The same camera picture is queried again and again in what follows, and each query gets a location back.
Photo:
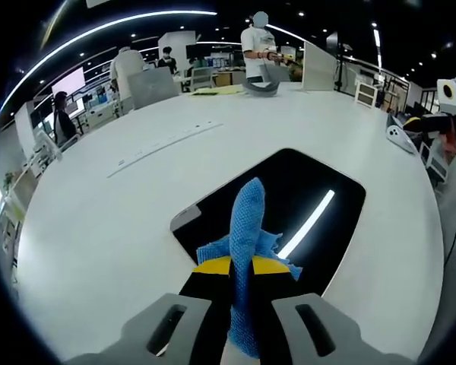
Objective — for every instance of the white drawer unit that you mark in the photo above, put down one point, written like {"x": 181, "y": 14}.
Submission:
{"x": 435, "y": 163}
{"x": 365, "y": 95}

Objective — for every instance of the ceiling air vent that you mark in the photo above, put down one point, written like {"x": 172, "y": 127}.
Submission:
{"x": 98, "y": 3}

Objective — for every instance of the white office chair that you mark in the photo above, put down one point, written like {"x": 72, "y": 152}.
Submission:
{"x": 202, "y": 78}

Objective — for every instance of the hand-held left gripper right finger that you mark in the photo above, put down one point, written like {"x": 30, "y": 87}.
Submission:
{"x": 327, "y": 327}

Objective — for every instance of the blue cleaning cloth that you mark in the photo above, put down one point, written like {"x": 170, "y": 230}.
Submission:
{"x": 247, "y": 213}

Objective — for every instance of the curved ceiling light strip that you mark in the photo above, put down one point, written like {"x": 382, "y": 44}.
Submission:
{"x": 110, "y": 27}

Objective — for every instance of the black tablet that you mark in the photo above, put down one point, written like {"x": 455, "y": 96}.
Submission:
{"x": 308, "y": 182}

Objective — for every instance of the grey upright panel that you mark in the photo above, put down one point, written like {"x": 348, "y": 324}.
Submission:
{"x": 152, "y": 89}

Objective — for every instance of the white handheld controller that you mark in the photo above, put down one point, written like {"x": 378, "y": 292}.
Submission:
{"x": 401, "y": 137}

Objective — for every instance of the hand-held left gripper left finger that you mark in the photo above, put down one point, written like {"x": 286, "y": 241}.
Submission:
{"x": 144, "y": 327}

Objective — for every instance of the person's right hand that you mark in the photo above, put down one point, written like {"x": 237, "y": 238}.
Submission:
{"x": 450, "y": 142}

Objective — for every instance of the black tripod stand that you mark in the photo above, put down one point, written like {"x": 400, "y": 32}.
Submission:
{"x": 340, "y": 57}

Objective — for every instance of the grey curved band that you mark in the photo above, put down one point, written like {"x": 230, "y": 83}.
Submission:
{"x": 260, "y": 90}

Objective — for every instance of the pink wall screen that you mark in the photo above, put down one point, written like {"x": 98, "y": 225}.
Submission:
{"x": 70, "y": 81}

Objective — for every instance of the white upright board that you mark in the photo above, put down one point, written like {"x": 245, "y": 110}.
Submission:
{"x": 318, "y": 68}

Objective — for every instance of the green potted plant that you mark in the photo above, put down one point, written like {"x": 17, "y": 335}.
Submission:
{"x": 9, "y": 181}

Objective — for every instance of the yellow paper sheet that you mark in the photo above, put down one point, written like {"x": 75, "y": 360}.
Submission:
{"x": 216, "y": 90}

